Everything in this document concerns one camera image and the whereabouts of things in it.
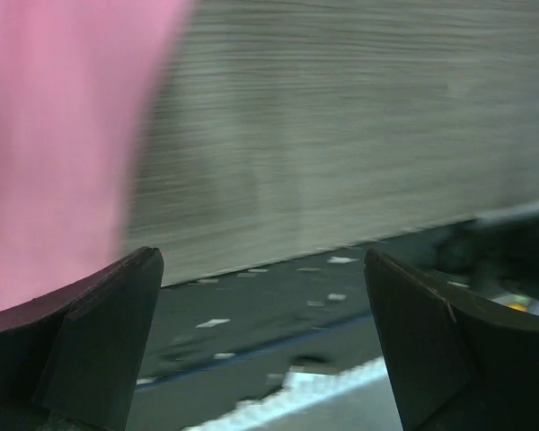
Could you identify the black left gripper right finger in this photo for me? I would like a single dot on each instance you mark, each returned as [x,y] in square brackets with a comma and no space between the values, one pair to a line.
[455,360]

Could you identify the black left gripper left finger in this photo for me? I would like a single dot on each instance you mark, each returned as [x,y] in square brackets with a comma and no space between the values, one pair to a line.
[75,353]

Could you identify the pink t shirt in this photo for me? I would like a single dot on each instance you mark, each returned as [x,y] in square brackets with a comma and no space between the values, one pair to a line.
[76,81]

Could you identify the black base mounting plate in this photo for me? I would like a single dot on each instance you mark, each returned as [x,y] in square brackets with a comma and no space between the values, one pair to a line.
[212,321]

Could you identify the white slotted cable duct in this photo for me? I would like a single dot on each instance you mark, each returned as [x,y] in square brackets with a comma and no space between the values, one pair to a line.
[301,391]

